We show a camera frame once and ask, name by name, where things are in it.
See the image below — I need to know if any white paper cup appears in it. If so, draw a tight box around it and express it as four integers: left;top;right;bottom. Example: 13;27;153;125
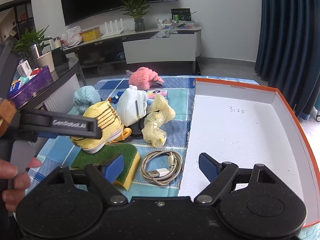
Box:
37;51;55;73

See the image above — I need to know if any potted bamboo plant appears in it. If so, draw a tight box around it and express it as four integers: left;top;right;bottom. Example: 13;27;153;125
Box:
121;0;150;32

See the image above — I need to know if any black round object under mask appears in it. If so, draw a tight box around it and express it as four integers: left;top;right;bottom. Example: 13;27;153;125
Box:
129;117;145;138

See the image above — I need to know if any black green product box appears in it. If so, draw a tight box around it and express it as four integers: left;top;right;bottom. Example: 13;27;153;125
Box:
171;8;191;22

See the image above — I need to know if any pink fluffy towel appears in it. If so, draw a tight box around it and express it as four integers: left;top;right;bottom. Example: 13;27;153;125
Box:
126;67;164;90

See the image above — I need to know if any dark blue curtain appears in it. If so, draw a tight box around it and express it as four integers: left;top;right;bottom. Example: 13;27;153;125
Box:
254;0;319;120

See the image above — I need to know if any yellow box on cabinet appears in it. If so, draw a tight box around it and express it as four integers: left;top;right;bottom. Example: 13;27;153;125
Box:
81;27;101;42

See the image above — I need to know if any white router with antennas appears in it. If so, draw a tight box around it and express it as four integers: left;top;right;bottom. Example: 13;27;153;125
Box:
102;18;124;38

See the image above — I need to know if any green plant on side table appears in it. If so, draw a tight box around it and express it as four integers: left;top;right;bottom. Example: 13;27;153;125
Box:
13;26;51;60

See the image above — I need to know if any green yellow scrub sponge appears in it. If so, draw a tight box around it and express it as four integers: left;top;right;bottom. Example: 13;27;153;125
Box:
71;143;140;191

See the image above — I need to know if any yellow striped knit cloth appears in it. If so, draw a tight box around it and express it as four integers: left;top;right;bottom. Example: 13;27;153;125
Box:
71;101;123;154

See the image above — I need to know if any blue checkered table cloth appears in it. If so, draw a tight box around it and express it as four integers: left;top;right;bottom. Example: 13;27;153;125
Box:
18;76;258;201

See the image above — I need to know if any white plastic bag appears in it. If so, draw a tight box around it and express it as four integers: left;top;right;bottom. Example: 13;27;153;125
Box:
61;26;82;47

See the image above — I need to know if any orange yellow rubber glove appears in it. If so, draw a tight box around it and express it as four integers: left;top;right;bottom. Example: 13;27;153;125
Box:
111;128;132;143

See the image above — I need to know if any white orange-rimmed cardboard box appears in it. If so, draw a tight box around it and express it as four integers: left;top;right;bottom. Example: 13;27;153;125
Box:
178;77;319;226

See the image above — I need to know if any coiled grey USB cable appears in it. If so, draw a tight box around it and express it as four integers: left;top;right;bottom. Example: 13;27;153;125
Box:
138;150;184;186

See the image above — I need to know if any colourful tissue pack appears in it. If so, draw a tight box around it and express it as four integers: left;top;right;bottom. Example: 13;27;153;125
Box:
147;88;169;103

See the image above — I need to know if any light blue fluffy towel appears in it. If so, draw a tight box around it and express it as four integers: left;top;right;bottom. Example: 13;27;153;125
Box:
73;86;101;114

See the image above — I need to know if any white TV cabinet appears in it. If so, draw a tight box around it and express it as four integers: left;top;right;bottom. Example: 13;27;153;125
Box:
63;27;202;74

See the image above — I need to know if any blue orange cord toy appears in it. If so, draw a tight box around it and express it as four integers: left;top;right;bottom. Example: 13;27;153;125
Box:
107;92;124;105

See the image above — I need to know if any black side table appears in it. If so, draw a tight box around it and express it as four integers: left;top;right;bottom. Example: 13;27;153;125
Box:
9;57;86;113

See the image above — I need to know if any purple storage box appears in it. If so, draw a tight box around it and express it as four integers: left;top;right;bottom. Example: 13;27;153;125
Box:
8;66;53;108

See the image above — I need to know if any translucent yellow plastic glove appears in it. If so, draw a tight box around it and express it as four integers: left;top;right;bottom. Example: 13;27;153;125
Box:
142;93;176;147

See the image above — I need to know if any person's left hand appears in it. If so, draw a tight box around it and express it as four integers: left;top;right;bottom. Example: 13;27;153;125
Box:
1;160;30;212

